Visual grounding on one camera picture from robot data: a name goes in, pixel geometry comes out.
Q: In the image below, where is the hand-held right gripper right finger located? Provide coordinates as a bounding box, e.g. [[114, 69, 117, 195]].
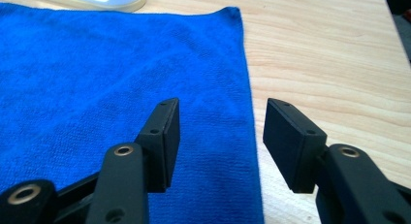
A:
[[262, 97, 329, 195]]

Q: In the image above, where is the dark object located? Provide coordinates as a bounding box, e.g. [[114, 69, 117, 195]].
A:
[[385, 0, 411, 16]]

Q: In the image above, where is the blue microfibre cloth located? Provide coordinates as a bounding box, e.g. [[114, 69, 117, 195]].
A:
[[0, 2, 266, 224]]

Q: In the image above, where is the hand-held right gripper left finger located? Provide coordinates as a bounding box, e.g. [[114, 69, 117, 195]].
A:
[[134, 97, 181, 194]]

